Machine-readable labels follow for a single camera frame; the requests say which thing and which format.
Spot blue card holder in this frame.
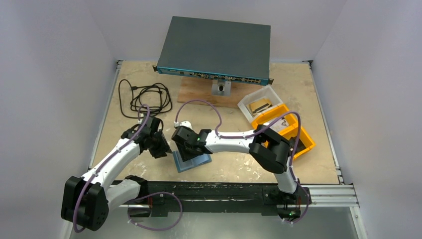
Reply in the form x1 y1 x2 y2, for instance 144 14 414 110
172 151 212 173

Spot gold cards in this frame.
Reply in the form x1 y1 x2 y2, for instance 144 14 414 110
248 98 273 116

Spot wooden board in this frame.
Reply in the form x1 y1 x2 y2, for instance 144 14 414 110
177 77 262 108

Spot white plastic bin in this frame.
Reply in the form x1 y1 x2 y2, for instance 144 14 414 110
237 85 283 122

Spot silver items in bin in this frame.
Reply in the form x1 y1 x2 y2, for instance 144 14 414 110
270 118 290 132

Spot yellow bin middle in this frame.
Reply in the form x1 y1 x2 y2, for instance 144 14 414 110
251 104 298 129

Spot yellow bin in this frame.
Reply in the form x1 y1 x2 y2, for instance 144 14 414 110
279 126 316 160
251 104 298 129

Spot black item in bin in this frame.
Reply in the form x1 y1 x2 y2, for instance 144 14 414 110
289 138 306 155

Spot yellow bin front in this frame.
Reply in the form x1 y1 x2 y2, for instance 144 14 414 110
279 126 316 160

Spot black coiled cable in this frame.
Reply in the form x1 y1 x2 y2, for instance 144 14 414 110
118 79 173 120

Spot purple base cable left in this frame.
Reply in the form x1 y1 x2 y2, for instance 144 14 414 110
126 192 184 232

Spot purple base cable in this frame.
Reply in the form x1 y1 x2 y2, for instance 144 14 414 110
126 192 184 232
282 184 312 225

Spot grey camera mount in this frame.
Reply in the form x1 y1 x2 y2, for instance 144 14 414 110
212 79 231 96

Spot grey network switch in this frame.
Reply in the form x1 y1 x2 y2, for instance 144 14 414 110
153 16 274 86

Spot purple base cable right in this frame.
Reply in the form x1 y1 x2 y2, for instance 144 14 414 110
282 184 312 225

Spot aluminium frame rail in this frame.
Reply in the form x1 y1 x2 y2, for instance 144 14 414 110
118 185 357 217

